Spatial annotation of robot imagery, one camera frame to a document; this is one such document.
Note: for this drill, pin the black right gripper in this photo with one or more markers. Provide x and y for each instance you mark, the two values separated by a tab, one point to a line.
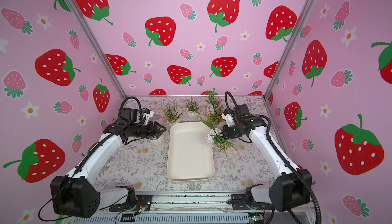
225	133

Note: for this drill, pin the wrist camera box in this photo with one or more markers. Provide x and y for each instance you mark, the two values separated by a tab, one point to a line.
236	115
134	116

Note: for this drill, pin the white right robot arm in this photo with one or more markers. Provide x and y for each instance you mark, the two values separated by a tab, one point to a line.
291	187

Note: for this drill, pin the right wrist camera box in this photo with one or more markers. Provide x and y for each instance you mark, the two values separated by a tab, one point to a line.
236	115

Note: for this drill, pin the cream storage tray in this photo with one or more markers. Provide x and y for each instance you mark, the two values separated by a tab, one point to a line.
189	157

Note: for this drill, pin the silver corner frame post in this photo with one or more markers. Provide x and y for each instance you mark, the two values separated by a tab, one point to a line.
97	10
302	18

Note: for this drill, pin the white pot orange flower plant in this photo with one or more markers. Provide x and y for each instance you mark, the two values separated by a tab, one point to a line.
214	115

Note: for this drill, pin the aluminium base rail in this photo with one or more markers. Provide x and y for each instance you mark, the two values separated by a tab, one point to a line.
222	207

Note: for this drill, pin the white pot pink flower plant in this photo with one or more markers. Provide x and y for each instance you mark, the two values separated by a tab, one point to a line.
219	139

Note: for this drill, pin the silver corner frame post right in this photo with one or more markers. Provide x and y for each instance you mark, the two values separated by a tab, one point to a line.
302	18

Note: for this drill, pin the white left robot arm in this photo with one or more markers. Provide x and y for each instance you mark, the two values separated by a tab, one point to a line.
75	195

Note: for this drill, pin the potted plant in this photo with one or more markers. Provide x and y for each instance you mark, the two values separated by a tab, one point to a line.
192	109
213	100
172	113

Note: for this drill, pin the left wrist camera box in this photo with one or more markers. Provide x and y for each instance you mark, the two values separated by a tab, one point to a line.
134	116

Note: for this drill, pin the silver corner frame post left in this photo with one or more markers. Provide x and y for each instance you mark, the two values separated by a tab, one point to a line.
97	10

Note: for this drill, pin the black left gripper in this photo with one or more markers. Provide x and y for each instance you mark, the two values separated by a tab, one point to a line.
153	133

